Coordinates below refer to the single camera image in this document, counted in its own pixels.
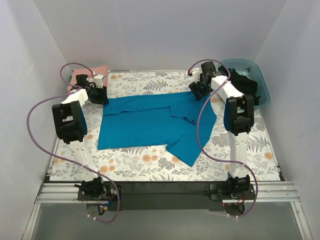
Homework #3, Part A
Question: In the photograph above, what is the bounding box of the blue t shirt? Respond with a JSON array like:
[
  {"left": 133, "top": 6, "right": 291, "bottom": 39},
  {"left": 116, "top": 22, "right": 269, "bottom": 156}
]
[{"left": 97, "top": 91, "right": 217, "bottom": 167}]

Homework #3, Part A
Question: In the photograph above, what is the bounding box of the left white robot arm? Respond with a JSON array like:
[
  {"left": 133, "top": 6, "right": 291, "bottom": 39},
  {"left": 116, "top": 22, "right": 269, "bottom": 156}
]
[{"left": 52, "top": 74, "right": 109, "bottom": 200}]

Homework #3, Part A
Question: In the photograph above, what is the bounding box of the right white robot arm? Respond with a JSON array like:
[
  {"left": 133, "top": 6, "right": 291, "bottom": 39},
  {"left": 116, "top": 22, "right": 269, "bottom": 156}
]
[{"left": 187, "top": 59, "right": 255, "bottom": 200}]

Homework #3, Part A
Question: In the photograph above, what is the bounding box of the folded pink t shirt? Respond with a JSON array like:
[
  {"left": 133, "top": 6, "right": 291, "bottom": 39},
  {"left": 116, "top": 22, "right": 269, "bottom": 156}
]
[{"left": 70, "top": 64, "right": 108, "bottom": 88}]

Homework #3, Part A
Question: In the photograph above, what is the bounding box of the black t shirt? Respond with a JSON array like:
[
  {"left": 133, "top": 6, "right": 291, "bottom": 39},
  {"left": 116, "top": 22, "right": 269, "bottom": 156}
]
[{"left": 228, "top": 68, "right": 261, "bottom": 106}]

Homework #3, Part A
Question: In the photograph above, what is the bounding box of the teal plastic bin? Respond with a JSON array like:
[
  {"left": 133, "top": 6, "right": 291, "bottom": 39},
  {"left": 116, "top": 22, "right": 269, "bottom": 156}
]
[{"left": 221, "top": 59, "right": 270, "bottom": 109}]

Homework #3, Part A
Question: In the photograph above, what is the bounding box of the floral table mat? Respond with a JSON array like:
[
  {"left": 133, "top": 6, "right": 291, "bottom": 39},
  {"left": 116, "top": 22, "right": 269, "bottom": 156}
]
[{"left": 49, "top": 70, "right": 280, "bottom": 183}]

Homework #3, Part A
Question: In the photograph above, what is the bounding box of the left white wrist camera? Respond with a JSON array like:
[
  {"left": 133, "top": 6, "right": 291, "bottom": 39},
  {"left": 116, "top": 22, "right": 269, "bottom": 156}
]
[{"left": 93, "top": 74, "right": 106, "bottom": 89}]

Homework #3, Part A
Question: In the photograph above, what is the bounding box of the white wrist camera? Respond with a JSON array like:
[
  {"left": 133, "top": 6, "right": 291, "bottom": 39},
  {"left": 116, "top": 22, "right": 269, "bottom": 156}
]
[
  {"left": 93, "top": 74, "right": 106, "bottom": 89},
  {"left": 187, "top": 67, "right": 202, "bottom": 83}
]

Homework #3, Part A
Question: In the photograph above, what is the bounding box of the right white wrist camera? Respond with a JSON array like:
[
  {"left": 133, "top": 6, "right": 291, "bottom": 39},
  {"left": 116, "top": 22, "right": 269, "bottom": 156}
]
[{"left": 187, "top": 67, "right": 202, "bottom": 83}]

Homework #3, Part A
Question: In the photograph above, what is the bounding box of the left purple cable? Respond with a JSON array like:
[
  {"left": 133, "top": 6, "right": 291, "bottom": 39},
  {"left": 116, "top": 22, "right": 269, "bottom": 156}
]
[{"left": 26, "top": 62, "right": 122, "bottom": 223}]

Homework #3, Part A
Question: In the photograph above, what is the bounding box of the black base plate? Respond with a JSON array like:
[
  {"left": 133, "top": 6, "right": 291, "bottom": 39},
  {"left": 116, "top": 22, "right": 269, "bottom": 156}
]
[{"left": 75, "top": 181, "right": 256, "bottom": 212}]

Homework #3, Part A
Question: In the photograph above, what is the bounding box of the aluminium frame rail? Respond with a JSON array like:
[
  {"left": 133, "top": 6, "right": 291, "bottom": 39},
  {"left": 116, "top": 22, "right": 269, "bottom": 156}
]
[{"left": 23, "top": 181, "right": 312, "bottom": 240}]

